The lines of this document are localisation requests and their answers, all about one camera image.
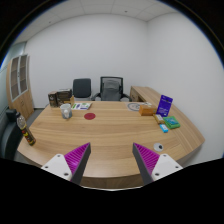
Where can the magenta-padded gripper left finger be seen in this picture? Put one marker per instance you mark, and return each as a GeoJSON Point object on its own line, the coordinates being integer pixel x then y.
{"type": "Point", "coordinates": [60, 165]}

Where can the purple standing sign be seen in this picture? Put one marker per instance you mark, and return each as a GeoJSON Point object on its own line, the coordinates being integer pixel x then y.
{"type": "Point", "coordinates": [164, 105]}

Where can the flat round red coaster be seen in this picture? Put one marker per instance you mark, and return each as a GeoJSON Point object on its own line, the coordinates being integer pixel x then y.
{"type": "Point", "coordinates": [89, 116]}

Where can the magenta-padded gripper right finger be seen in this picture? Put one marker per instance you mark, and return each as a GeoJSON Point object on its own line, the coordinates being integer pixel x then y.
{"type": "Point", "coordinates": [163, 165]}

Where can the wooden glass-door cabinet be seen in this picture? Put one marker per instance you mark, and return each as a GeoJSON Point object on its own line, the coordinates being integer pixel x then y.
{"type": "Point", "coordinates": [24, 103]}

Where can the small orange box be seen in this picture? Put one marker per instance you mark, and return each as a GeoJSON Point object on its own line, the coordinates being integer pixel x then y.
{"type": "Point", "coordinates": [147, 110]}

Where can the brown cardboard box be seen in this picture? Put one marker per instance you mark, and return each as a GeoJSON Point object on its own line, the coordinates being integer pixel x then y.
{"type": "Point", "coordinates": [65, 101]}

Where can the clear black-capped drink bottle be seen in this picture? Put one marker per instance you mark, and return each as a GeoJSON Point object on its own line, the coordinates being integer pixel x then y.
{"type": "Point", "coordinates": [28, 135]}

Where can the small dark brown box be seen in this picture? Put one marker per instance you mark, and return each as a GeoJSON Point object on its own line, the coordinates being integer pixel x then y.
{"type": "Point", "coordinates": [52, 99]}

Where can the wooden side desk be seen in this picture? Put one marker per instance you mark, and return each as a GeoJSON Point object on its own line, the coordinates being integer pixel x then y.
{"type": "Point", "coordinates": [145, 93]}

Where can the small blue box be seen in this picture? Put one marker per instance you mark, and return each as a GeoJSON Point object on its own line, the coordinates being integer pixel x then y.
{"type": "Point", "coordinates": [163, 128]}

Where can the green and purple printed sheet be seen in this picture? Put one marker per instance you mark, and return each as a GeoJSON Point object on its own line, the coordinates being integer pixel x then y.
{"type": "Point", "coordinates": [81, 106]}

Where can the black padded office chair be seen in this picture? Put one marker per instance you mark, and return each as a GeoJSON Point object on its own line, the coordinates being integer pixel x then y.
{"type": "Point", "coordinates": [82, 88]}

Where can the small yellow box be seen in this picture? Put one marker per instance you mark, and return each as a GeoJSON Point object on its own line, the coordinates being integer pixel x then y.
{"type": "Point", "coordinates": [159, 119]}

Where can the green flat box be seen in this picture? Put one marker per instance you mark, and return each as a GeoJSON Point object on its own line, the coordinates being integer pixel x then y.
{"type": "Point", "coordinates": [171, 122]}

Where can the white mug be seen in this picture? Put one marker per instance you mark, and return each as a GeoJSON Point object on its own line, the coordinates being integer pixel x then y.
{"type": "Point", "coordinates": [66, 111]}

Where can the grey mesh office chair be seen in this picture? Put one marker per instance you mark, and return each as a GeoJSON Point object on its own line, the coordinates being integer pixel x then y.
{"type": "Point", "coordinates": [110, 90]}

